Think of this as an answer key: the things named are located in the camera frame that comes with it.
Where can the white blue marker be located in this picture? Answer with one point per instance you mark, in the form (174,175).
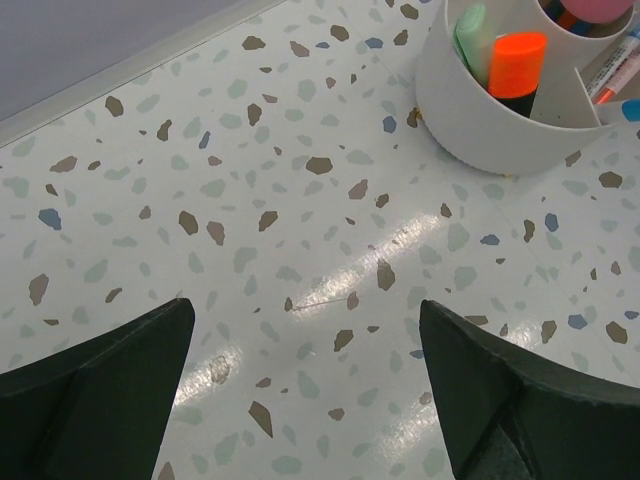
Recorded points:
(558,13)

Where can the round beige divided organizer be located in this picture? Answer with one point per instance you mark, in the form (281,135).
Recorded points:
(478,130)

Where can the blue capped pen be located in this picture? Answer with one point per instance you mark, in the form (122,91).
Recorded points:
(622,111)

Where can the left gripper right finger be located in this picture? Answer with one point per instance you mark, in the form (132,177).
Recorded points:
(508,413)

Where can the orange pen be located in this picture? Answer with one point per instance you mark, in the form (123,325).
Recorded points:
(621,54)

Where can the orange black highlighter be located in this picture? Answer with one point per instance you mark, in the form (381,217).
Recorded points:
(515,70)

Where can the green pen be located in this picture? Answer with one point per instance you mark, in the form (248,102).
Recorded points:
(474,36)

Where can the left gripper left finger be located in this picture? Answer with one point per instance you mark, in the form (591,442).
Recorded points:
(99,409)

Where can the pink glue stick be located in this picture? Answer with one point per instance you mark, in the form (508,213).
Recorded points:
(597,11)

